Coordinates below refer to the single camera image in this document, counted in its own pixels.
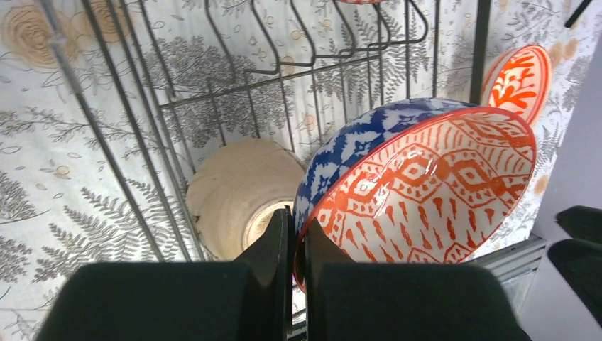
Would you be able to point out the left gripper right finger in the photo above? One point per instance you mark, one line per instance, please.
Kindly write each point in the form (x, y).
(381, 301)

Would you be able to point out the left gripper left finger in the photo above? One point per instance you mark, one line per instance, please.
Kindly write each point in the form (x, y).
(249, 298)

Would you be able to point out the blue white patterned bowl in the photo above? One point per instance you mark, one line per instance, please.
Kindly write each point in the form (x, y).
(421, 180)

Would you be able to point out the red white patterned bowl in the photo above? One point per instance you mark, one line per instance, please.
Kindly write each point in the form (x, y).
(519, 80)

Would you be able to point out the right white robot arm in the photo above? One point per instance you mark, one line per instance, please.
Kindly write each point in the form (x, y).
(578, 258)

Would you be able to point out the beige ceramic bowl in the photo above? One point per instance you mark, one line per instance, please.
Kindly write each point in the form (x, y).
(234, 193)

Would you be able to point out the floral tablecloth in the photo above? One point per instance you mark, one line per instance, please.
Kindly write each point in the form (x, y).
(28, 201)

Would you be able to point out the black microphone tripod stand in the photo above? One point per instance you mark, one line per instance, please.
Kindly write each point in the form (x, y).
(577, 12)

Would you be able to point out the black wire dish rack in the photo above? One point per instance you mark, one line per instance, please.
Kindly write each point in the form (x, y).
(166, 89)

